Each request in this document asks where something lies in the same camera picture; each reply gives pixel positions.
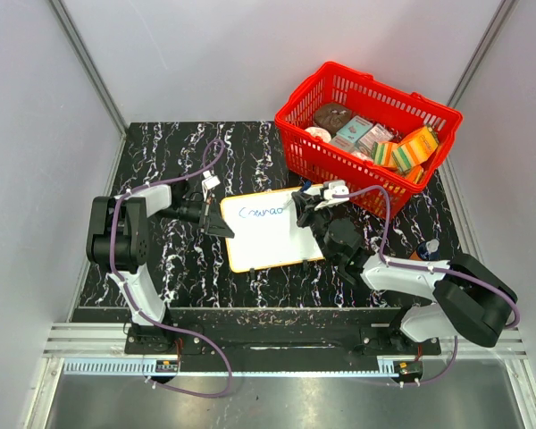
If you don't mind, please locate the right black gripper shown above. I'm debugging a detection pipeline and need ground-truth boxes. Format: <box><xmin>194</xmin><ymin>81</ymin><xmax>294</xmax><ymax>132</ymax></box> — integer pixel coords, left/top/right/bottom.
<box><xmin>295</xmin><ymin>191</ymin><xmax>338</xmax><ymax>264</ymax></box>

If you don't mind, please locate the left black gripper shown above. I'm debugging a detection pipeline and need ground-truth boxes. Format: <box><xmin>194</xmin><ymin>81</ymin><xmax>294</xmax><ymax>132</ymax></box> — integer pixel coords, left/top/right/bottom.
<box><xmin>160</xmin><ymin>198</ymin><xmax>235</xmax><ymax>239</ymax></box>

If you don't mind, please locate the blue capped whiteboard marker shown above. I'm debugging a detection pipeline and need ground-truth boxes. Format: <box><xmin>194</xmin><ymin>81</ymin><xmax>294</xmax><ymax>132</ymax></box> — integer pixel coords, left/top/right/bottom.
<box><xmin>283</xmin><ymin>181</ymin><xmax>312</xmax><ymax>208</ymax></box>

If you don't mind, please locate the yellow framed whiteboard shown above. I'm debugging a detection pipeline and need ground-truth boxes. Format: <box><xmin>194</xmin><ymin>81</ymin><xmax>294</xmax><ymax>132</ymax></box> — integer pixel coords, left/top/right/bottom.
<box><xmin>220</xmin><ymin>188</ymin><xmax>322</xmax><ymax>273</ymax></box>

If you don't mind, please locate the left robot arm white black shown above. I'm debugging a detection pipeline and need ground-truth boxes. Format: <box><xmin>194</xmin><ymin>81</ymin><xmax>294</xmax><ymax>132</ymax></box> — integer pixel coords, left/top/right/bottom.
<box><xmin>86</xmin><ymin>171</ymin><xmax>235</xmax><ymax>354</ymax></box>

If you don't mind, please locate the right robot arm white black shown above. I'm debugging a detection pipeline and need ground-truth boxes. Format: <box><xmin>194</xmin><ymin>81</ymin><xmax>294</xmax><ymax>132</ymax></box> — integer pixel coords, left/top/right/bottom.
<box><xmin>291</xmin><ymin>181</ymin><xmax>520</xmax><ymax>355</ymax></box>

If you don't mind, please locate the red plastic shopping basket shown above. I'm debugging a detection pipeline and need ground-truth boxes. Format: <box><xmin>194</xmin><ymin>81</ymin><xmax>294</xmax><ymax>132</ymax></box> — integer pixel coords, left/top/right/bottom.
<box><xmin>275</xmin><ymin>62</ymin><xmax>463</xmax><ymax>218</ymax></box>

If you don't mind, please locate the teal small carton box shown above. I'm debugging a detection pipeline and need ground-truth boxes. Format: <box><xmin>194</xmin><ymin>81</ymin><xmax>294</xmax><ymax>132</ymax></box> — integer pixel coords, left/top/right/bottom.
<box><xmin>337</xmin><ymin>115</ymin><xmax>373</xmax><ymax>143</ymax></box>

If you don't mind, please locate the brown chocolate muffin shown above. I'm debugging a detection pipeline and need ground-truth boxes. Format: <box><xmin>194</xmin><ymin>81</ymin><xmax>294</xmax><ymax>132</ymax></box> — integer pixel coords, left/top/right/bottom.
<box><xmin>313</xmin><ymin>103</ymin><xmax>352</xmax><ymax>133</ymax></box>

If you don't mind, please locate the yellow green sponge pack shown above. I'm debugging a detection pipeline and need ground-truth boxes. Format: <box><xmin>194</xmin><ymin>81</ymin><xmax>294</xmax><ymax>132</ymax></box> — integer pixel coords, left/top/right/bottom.
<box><xmin>371</xmin><ymin>141</ymin><xmax>406</xmax><ymax>173</ymax></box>

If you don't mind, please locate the pink white carton box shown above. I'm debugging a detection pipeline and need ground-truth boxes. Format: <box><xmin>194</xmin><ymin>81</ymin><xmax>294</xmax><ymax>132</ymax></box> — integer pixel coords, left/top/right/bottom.
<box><xmin>356</xmin><ymin>124</ymin><xmax>394</xmax><ymax>153</ymax></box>

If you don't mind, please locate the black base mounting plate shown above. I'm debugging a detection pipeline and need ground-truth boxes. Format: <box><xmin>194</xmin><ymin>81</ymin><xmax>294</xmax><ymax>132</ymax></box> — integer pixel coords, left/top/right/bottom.
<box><xmin>115</xmin><ymin>306</ymin><xmax>443</xmax><ymax>358</ymax></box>

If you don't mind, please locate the orange sponge pack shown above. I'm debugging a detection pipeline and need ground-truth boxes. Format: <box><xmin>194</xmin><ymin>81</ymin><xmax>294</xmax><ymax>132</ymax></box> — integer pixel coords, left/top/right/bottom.
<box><xmin>398</xmin><ymin>125</ymin><xmax>439</xmax><ymax>164</ymax></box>

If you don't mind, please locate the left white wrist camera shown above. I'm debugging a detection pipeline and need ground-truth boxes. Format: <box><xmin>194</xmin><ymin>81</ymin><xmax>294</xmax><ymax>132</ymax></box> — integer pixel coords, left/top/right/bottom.
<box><xmin>201</xmin><ymin>170</ymin><xmax>220</xmax><ymax>192</ymax></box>

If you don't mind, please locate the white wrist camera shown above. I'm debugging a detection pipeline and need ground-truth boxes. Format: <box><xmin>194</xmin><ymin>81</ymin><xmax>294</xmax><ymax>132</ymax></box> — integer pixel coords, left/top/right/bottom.
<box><xmin>314</xmin><ymin>180</ymin><xmax>349</xmax><ymax>211</ymax></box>
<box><xmin>201</xmin><ymin>170</ymin><xmax>220</xmax><ymax>192</ymax></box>

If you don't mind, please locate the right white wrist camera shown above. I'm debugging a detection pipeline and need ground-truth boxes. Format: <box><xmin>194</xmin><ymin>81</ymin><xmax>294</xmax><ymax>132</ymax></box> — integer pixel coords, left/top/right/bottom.
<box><xmin>314</xmin><ymin>180</ymin><xmax>349</xmax><ymax>211</ymax></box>

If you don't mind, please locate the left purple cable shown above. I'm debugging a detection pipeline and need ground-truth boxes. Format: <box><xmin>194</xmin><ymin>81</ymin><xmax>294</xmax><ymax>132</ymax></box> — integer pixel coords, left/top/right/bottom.
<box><xmin>106</xmin><ymin>138</ymin><xmax>233</xmax><ymax>399</ymax></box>

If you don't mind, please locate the aluminium frame rail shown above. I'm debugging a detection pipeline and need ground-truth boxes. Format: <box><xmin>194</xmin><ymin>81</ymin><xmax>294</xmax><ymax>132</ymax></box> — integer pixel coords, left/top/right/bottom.
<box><xmin>42</xmin><ymin>321</ymin><xmax>528</xmax><ymax>381</ymax></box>

